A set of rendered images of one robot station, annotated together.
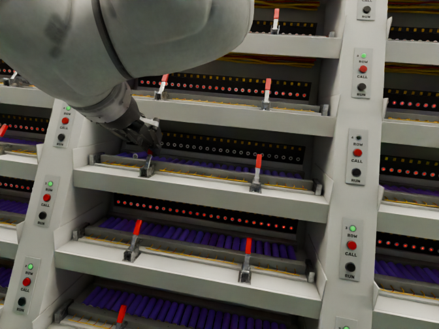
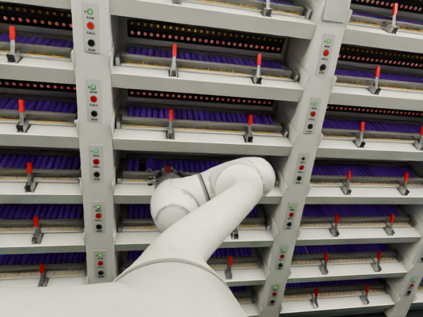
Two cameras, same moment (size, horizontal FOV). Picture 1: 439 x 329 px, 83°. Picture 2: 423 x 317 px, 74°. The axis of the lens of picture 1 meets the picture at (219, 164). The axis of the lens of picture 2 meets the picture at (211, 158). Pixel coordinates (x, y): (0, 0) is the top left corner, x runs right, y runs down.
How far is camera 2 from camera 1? 65 cm
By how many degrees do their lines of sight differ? 33
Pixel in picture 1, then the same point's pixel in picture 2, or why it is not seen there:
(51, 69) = not seen: hidden behind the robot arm
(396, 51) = (335, 98)
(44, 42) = not seen: hidden behind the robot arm
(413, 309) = (313, 234)
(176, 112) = (186, 147)
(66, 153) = (104, 184)
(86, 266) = (138, 247)
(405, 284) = (312, 221)
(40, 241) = (101, 241)
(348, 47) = (306, 97)
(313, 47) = (284, 94)
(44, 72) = not seen: hidden behind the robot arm
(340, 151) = (292, 166)
